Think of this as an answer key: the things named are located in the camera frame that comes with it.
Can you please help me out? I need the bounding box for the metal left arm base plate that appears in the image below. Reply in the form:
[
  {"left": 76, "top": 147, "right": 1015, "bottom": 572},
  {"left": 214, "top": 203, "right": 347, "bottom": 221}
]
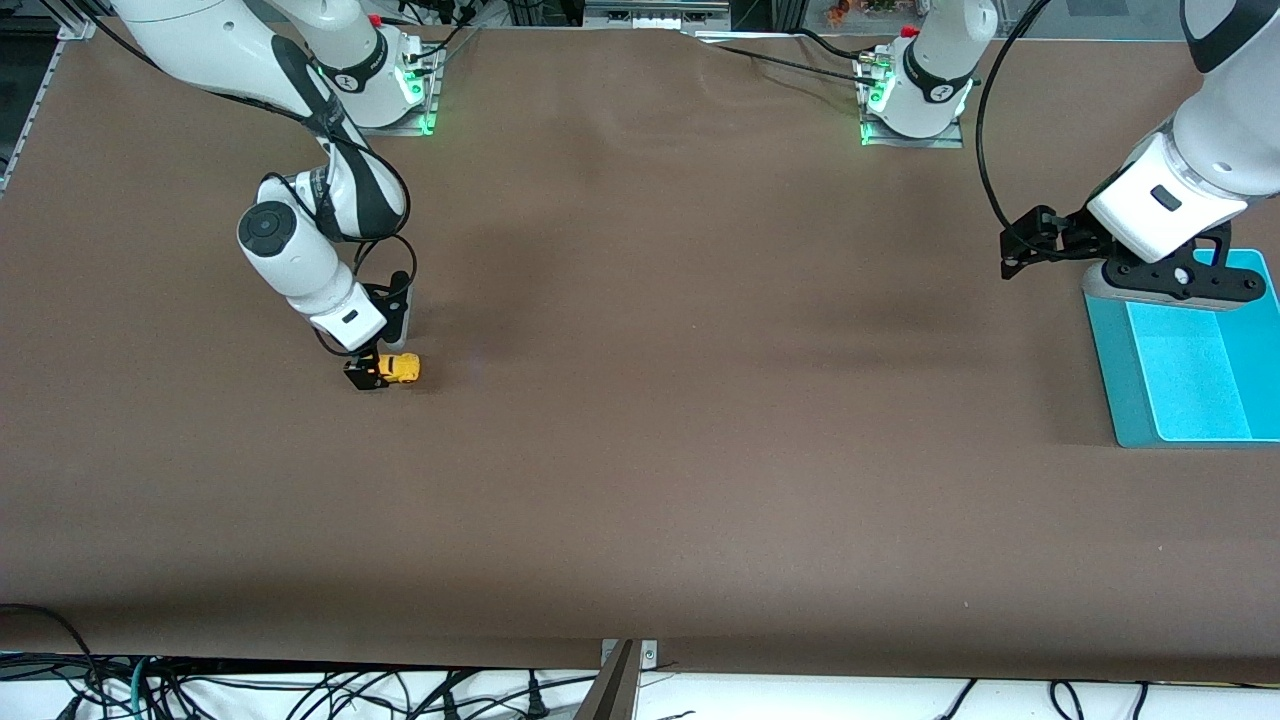
[{"left": 858, "top": 55, "right": 966, "bottom": 149}]

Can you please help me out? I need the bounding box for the dark grey stand pole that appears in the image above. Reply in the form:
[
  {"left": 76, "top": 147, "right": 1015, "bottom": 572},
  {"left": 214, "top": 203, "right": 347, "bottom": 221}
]
[{"left": 573, "top": 640, "right": 643, "bottom": 720}]

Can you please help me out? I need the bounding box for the grey electronics box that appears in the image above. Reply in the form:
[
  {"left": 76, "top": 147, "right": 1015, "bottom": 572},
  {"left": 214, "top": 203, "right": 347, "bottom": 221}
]
[{"left": 583, "top": 0, "right": 733, "bottom": 31}]

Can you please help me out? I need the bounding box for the black looped cable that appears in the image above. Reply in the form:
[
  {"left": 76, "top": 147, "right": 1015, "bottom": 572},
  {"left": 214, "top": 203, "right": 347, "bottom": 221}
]
[{"left": 0, "top": 603, "right": 106, "bottom": 720}]

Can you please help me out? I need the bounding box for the black cable with plug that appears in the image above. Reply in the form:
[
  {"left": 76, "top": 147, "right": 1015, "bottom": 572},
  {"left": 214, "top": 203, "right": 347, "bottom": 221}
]
[
  {"left": 470, "top": 672, "right": 601, "bottom": 720},
  {"left": 405, "top": 668, "right": 471, "bottom": 720}
]

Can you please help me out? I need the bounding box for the brown table cover sheet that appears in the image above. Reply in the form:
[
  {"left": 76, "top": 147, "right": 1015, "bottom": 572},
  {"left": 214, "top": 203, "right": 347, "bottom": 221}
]
[{"left": 0, "top": 18, "right": 1280, "bottom": 686}]

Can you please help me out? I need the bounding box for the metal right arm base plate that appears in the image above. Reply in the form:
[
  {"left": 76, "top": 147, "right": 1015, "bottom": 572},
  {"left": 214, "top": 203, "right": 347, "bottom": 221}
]
[{"left": 332, "top": 45, "right": 442, "bottom": 137}]

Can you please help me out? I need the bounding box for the teal plastic bin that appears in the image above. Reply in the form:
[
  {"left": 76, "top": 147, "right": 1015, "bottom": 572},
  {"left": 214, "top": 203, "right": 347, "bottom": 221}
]
[{"left": 1082, "top": 248, "right": 1280, "bottom": 449}]

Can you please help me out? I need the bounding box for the silver aluminium frame profile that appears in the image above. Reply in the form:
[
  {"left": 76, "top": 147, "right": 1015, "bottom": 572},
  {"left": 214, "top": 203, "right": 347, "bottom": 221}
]
[{"left": 38, "top": 0, "right": 98, "bottom": 43}]

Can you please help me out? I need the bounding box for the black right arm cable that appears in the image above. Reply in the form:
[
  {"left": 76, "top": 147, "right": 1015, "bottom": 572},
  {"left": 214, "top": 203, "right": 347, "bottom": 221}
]
[{"left": 95, "top": 15, "right": 419, "bottom": 359}]

